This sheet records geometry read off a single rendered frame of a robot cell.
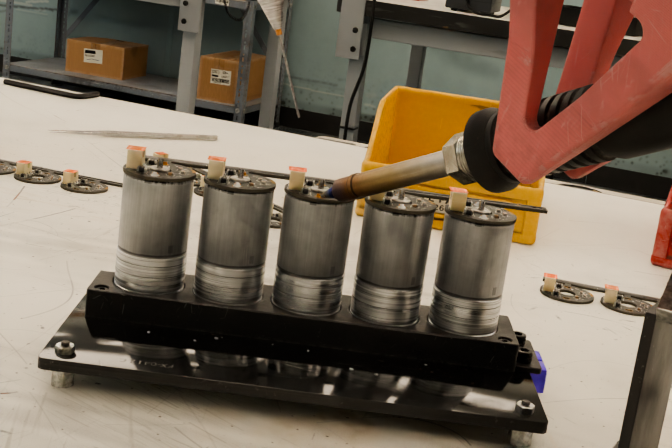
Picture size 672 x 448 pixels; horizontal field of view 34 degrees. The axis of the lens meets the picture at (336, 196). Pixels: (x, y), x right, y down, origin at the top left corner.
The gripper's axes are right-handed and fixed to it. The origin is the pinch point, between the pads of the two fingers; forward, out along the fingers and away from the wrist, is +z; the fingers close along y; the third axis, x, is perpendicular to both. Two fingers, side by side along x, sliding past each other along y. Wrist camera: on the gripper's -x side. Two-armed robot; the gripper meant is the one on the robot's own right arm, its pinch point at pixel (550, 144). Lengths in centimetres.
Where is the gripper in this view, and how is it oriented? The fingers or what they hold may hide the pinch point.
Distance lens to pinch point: 30.6
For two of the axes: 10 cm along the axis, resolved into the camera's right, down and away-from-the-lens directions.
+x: 5.5, 6.7, -5.0
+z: -4.2, 7.4, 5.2
